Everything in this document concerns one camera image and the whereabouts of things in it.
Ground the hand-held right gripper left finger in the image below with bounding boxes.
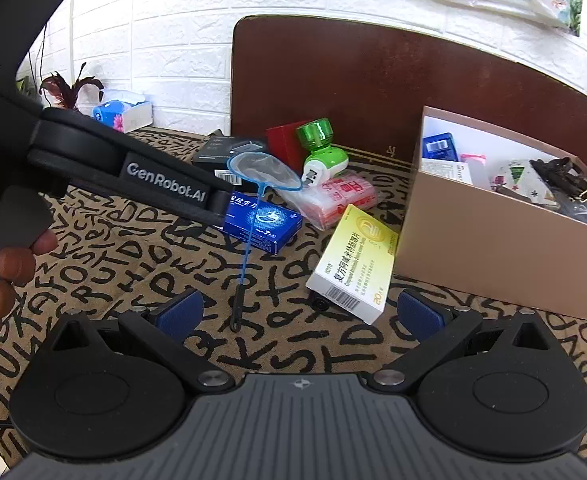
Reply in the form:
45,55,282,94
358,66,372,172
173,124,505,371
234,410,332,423
42,287,237,394

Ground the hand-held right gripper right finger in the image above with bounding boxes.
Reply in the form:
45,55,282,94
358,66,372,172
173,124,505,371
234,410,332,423
371,288,557,394

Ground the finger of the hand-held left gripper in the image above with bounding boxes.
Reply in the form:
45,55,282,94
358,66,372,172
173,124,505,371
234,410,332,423
72,119,233,214
62,172,225,229

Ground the yellow and white medicine box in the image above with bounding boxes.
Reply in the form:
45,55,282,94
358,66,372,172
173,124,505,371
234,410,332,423
306,204,399,326

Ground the beige cardboard box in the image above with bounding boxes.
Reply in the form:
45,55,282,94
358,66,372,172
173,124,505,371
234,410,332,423
392,106,587,322

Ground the blue medicine box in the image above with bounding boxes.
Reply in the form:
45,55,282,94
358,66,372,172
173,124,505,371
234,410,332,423
221,192,303,255

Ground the small blue net scoop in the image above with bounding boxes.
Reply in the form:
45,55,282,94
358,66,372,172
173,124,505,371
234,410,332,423
226,152,307,333

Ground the black box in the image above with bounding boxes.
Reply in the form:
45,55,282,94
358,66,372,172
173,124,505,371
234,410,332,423
191,134,269,181

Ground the letter printed blanket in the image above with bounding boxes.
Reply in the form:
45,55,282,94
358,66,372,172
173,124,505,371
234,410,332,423
0,127,587,480

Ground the dark red plant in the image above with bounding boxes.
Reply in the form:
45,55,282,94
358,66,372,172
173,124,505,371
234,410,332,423
40,72,104,113

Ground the blue tissue box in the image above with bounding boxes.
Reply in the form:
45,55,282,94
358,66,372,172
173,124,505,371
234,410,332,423
92,89,153,134

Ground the red box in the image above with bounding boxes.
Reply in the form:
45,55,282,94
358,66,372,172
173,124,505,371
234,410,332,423
266,122,307,171

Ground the red printed plastic packet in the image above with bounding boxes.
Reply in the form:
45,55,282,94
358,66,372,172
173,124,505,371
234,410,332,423
293,170,377,231

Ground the green plug-in mosquito repellent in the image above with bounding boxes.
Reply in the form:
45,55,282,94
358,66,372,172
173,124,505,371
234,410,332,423
295,117,350,186

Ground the patterned white pouch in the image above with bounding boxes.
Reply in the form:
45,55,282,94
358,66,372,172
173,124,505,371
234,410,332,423
491,159,559,206

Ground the small blue box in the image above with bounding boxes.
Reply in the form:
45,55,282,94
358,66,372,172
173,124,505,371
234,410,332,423
422,132,459,163

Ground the clear plastic packet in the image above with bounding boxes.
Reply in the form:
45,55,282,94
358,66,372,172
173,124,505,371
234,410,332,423
566,200,587,227

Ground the brown wooden headboard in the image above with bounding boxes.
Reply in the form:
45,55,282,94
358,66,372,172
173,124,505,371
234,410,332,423
230,15,587,167

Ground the brown leather strap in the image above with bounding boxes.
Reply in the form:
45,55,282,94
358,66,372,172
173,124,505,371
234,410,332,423
529,157,587,211

